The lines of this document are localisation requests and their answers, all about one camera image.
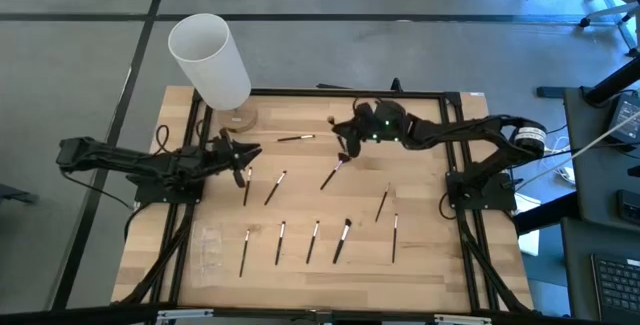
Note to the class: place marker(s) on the dark grey desk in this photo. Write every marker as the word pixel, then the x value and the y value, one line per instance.
pixel 575 265
pixel 590 190

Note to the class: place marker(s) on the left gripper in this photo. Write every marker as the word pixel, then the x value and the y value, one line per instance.
pixel 227 157

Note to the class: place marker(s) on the clear acrylic organizer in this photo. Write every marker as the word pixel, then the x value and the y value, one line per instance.
pixel 207 252

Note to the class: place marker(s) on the black aluminium table frame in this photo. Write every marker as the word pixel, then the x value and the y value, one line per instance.
pixel 300 92

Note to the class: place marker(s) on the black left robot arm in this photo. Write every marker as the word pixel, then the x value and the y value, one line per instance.
pixel 125 157

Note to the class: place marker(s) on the thin black makeup brush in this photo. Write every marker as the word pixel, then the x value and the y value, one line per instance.
pixel 280 243
pixel 247 186
pixel 394 239
pixel 382 203
pixel 312 243
pixel 244 253
pixel 275 188
pixel 295 138

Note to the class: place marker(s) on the black floor object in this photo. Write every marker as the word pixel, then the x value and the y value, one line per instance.
pixel 15 194

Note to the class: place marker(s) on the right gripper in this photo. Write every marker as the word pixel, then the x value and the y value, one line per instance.
pixel 362 122

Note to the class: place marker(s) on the black laptop keyboard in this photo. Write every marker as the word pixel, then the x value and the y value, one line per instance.
pixel 617 285

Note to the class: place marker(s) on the white power adapter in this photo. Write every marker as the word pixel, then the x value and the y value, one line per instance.
pixel 567 175

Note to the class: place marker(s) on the broad-headed black makeup brush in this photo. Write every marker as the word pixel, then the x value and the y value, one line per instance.
pixel 342 241

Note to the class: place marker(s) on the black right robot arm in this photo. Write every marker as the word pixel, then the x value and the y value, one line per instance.
pixel 465 130

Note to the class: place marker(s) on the black desk support bar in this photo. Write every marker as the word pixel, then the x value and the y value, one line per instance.
pixel 615 82
pixel 545 212

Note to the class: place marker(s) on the grey office chair base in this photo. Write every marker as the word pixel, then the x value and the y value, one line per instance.
pixel 620 10

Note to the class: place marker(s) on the white lamp with wooden base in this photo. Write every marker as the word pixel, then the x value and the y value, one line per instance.
pixel 210 65

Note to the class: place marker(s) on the white paper sheet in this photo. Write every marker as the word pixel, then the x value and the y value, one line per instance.
pixel 530 244

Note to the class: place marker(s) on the black clamp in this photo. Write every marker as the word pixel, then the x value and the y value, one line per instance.
pixel 396 86

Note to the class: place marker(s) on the large dark fluffy makeup brush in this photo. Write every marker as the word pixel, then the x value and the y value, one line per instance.
pixel 331 174

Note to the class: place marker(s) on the silver bracket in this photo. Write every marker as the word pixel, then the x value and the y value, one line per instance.
pixel 185 314
pixel 462 319

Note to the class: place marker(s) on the small black device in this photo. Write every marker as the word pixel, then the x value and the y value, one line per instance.
pixel 629 207

